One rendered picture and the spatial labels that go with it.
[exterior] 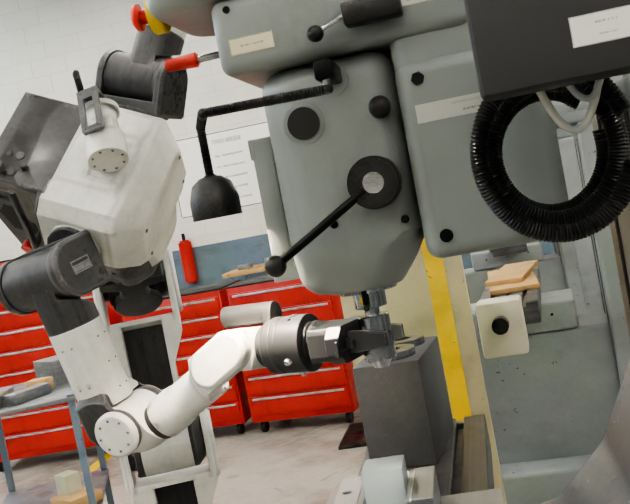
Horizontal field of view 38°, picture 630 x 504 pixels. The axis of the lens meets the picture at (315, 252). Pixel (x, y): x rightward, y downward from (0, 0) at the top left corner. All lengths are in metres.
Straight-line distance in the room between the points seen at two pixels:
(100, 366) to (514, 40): 0.90
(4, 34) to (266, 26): 10.60
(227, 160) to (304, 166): 9.45
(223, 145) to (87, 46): 1.99
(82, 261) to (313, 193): 0.48
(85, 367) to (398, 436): 0.55
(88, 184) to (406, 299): 1.66
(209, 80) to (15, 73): 2.38
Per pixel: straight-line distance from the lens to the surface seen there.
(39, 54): 11.58
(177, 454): 1.97
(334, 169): 1.24
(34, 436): 6.81
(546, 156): 1.21
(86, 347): 1.56
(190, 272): 10.73
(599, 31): 0.97
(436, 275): 3.06
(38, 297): 1.57
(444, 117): 1.21
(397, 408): 1.63
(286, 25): 1.25
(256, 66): 1.25
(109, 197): 1.61
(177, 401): 1.52
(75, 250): 1.56
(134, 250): 1.65
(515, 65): 0.96
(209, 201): 1.31
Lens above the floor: 1.44
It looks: 3 degrees down
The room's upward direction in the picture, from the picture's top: 11 degrees counter-clockwise
